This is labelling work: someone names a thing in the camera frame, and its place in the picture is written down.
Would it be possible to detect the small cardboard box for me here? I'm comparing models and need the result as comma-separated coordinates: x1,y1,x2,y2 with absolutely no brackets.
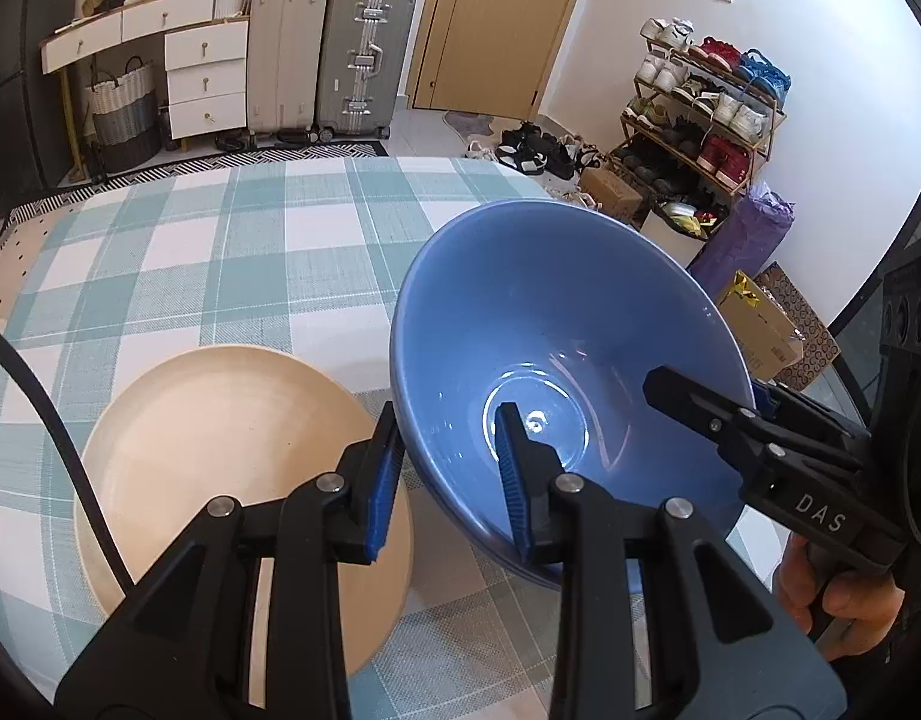
579,167,644,223

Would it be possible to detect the white vanity dresser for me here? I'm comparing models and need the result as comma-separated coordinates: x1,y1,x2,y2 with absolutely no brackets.
40,0,248,140

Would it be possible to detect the beige suitcase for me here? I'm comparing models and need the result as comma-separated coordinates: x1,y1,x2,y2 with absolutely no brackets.
245,0,327,133

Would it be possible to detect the woven laundry basket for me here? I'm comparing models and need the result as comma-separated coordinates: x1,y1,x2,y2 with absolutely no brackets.
86,55,161,172

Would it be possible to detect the purple bag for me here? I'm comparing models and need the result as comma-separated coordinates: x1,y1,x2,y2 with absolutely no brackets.
688,182,796,301

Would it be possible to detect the silver suitcase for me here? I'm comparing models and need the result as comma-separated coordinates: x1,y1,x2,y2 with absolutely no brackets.
316,0,416,140

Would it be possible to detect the wooden door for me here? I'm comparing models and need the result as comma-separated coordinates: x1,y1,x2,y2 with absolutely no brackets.
407,0,576,121

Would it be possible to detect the large cardboard box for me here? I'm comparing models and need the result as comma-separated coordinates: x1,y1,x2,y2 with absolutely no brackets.
717,271,805,380

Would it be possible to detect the large cream plate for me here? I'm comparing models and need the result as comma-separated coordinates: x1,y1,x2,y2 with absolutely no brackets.
73,343,416,710

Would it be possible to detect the wooden shoe rack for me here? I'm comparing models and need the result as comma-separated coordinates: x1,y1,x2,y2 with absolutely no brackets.
610,18,792,238

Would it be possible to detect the black cable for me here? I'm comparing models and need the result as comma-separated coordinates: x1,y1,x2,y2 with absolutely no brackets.
0,313,137,590

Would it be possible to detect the person's right hand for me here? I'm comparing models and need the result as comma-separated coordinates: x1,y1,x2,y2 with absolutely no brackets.
773,533,904,661

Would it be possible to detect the white trash bin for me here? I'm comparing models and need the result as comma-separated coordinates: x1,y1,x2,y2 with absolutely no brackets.
639,200,711,268

